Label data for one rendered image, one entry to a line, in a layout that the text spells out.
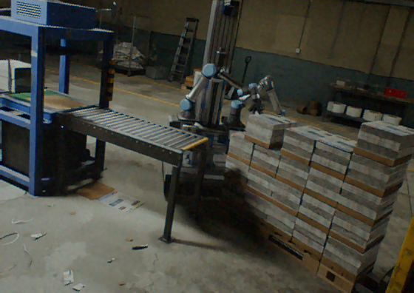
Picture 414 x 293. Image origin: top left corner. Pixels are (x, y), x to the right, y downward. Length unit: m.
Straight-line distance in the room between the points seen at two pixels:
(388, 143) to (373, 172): 0.22
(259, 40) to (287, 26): 0.84
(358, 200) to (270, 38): 7.65
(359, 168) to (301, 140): 0.50
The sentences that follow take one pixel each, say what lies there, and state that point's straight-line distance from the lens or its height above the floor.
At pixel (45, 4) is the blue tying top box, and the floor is 1.72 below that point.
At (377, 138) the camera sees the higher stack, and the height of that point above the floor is 1.22.
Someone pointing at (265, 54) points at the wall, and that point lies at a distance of 10.16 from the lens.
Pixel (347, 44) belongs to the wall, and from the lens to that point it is 9.77.
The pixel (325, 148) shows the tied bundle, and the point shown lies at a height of 1.02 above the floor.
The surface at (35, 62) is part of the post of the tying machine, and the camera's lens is 3.43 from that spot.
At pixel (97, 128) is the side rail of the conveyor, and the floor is 0.78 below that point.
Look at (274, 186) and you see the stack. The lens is 3.26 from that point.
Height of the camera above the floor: 1.78
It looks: 17 degrees down
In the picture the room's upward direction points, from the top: 10 degrees clockwise
